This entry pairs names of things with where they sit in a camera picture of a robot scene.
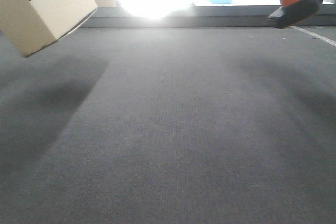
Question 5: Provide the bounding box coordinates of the cardboard package with label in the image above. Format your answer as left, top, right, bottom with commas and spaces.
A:
1, 0, 98, 57

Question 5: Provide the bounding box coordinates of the orange black barcode scanner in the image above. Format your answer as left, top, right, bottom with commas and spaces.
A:
268, 0, 320, 29

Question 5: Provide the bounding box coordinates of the blue tray background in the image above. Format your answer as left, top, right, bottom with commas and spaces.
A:
207, 0, 233, 5

